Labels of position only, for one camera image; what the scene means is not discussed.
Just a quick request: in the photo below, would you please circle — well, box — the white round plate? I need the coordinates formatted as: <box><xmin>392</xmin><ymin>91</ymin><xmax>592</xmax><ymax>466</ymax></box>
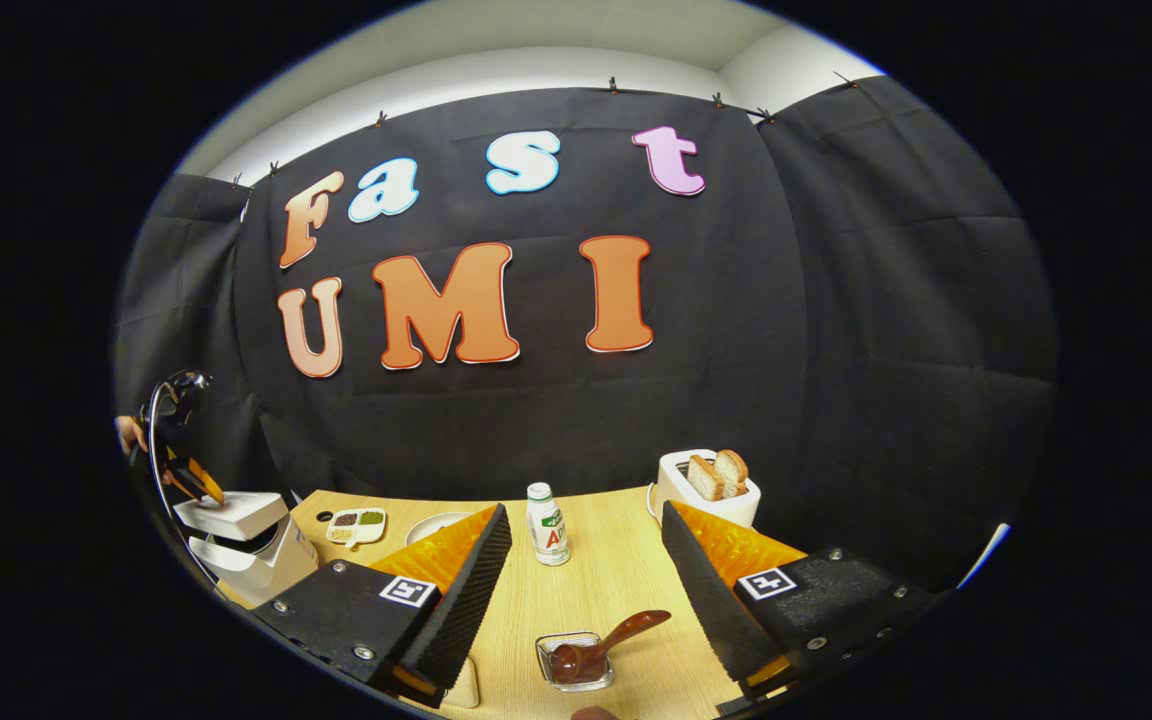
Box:
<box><xmin>404</xmin><ymin>512</ymin><xmax>477</xmax><ymax>546</ymax></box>

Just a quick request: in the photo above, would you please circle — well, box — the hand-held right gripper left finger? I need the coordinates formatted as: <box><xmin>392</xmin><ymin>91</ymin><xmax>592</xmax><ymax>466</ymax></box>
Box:
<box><xmin>249</xmin><ymin>503</ymin><xmax>514</xmax><ymax>708</ymax></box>

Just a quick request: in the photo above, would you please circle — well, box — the toast bread slice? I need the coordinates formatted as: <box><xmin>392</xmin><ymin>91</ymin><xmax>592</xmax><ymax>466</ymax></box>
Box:
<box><xmin>714</xmin><ymin>450</ymin><xmax>749</xmax><ymax>498</ymax></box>
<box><xmin>688</xmin><ymin>455</ymin><xmax>727</xmax><ymax>501</ymax></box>

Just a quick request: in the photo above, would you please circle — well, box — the white divided bean dish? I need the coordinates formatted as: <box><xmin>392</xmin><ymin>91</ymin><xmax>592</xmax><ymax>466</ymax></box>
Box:
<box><xmin>326</xmin><ymin>508</ymin><xmax>388</xmax><ymax>549</ymax></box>

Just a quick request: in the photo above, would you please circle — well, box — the white drink bottle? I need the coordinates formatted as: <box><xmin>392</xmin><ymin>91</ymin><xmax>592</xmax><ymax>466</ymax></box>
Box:
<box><xmin>526</xmin><ymin>482</ymin><xmax>571</xmax><ymax>567</ymax></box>

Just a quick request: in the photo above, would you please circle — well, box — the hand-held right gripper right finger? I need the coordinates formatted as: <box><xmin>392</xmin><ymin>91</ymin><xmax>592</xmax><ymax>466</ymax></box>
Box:
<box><xmin>661</xmin><ymin>501</ymin><xmax>939</xmax><ymax>703</ymax></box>

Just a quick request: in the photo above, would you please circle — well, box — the wire metal chopstick holder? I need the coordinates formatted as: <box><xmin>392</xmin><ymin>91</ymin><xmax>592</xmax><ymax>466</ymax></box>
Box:
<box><xmin>535</xmin><ymin>631</ymin><xmax>615</xmax><ymax>693</ymax></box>

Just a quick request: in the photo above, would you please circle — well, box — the brown wooden spoon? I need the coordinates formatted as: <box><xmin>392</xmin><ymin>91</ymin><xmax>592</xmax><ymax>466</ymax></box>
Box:
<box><xmin>548</xmin><ymin>610</ymin><xmax>672</xmax><ymax>686</ymax></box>

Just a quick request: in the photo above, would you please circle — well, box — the white toaster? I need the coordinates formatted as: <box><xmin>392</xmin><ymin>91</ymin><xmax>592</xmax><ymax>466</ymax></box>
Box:
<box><xmin>648</xmin><ymin>449</ymin><xmax>763</xmax><ymax>529</ymax></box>

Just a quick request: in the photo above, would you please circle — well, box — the black backdrop cloth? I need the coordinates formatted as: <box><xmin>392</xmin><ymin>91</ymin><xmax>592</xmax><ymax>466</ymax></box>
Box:
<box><xmin>116</xmin><ymin>75</ymin><xmax>1057</xmax><ymax>591</ymax></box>

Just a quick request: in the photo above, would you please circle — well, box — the white rice cooker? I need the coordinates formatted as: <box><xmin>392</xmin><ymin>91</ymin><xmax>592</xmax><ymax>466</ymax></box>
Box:
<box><xmin>174</xmin><ymin>490</ymin><xmax>321</xmax><ymax>609</ymax></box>

